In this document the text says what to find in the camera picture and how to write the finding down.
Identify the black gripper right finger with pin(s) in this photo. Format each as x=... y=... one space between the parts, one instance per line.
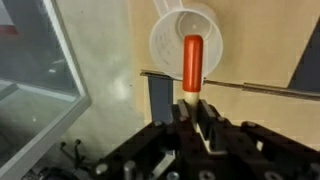
x=260 y=150

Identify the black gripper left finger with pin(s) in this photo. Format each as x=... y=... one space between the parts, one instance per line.
x=160 y=150

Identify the orange capped white marker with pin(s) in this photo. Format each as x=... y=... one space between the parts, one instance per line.
x=192 y=63

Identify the clear plastic measuring cup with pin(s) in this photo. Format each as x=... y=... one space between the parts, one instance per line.
x=166 y=43

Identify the small cardboard box dark tape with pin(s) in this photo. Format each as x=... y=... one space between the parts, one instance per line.
x=160 y=96

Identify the small cardboard box printed label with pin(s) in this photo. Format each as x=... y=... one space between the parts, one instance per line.
x=253 y=43

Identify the white mesh black frame chair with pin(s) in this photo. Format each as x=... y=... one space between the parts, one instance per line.
x=77 y=151

